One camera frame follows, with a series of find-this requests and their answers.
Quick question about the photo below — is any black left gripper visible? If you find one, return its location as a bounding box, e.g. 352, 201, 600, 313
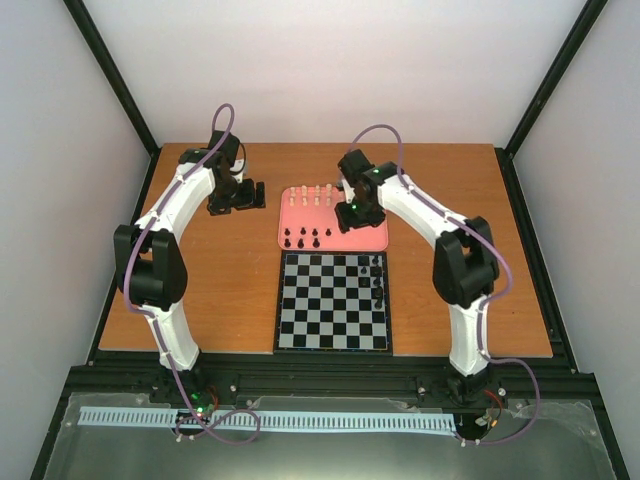
210, 177, 267, 216

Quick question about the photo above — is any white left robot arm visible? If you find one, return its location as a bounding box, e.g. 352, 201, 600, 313
113, 130, 266, 403

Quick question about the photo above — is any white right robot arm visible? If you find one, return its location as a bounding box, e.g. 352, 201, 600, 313
335, 149, 499, 377

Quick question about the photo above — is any pink plastic tray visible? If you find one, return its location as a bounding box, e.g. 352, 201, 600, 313
277, 185, 388, 252

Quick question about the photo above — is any black white chessboard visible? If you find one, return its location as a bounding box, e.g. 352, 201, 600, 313
274, 250, 393, 355

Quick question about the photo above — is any black left frame post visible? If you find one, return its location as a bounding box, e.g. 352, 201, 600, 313
63, 0, 160, 156

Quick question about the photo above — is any black frame post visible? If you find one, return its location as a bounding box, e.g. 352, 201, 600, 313
504, 0, 608, 161
63, 0, 160, 156

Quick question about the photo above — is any black aluminium frame base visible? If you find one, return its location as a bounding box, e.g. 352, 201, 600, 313
32, 148, 628, 479

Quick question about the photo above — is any light blue cable duct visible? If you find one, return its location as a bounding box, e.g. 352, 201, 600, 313
77, 406, 456, 436

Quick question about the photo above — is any black right frame post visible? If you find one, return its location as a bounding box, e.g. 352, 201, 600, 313
504, 0, 608, 161

